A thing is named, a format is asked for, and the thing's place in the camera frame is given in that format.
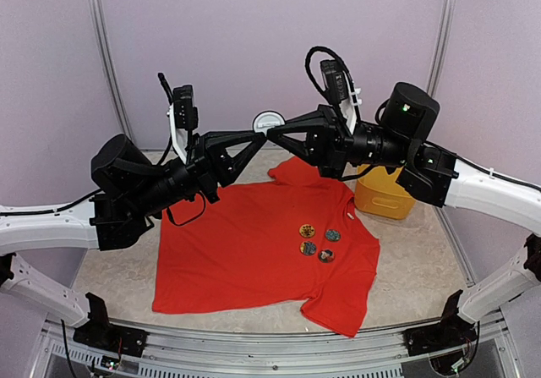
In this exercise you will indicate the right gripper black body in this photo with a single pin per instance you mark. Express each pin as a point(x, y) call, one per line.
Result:
point(337, 146)

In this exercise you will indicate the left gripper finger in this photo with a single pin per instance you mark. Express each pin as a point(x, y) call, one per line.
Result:
point(225, 139)
point(230, 167)

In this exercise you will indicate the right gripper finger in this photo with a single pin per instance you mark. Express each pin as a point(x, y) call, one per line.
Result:
point(311, 150)
point(312, 126)

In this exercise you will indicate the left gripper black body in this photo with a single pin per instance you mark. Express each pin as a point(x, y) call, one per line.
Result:
point(199, 162)

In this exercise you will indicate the blue starry round brooch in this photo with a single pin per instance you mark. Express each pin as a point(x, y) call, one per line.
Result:
point(267, 120)

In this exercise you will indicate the red t-shirt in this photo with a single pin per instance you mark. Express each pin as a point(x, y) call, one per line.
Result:
point(243, 251)

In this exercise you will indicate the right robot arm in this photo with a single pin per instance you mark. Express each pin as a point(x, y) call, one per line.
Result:
point(429, 173)

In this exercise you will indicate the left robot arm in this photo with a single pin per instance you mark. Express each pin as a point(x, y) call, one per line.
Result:
point(132, 193)

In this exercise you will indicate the yellow round brooch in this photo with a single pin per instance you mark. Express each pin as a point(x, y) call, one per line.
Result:
point(307, 231)

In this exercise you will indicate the teal swirl round brooch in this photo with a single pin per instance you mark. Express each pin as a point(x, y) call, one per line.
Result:
point(332, 235)

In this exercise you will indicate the portrait round brooch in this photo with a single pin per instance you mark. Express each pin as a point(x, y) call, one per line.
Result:
point(326, 255)

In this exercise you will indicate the yellow plastic basket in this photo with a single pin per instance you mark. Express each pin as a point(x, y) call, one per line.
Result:
point(378, 193)

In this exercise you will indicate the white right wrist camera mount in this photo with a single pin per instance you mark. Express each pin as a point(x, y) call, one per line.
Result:
point(350, 108)

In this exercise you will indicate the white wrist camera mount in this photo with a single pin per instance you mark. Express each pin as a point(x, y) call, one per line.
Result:
point(350, 108)
point(179, 137)

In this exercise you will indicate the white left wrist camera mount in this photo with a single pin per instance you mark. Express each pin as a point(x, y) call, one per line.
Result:
point(179, 137)

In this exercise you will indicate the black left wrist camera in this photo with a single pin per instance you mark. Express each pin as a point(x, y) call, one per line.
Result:
point(186, 114)

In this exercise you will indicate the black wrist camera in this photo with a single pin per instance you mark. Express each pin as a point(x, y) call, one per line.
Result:
point(186, 114)
point(335, 81)

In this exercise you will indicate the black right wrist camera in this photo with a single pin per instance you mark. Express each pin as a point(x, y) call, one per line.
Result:
point(335, 81)

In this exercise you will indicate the right aluminium corner post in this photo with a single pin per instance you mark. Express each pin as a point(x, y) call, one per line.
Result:
point(441, 45)

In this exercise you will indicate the aluminium front rail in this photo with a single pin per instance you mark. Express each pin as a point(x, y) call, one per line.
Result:
point(176, 352)

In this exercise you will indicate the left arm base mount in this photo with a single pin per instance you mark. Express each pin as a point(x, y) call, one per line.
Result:
point(99, 332)

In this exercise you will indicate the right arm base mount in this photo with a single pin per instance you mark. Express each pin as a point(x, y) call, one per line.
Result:
point(449, 331)

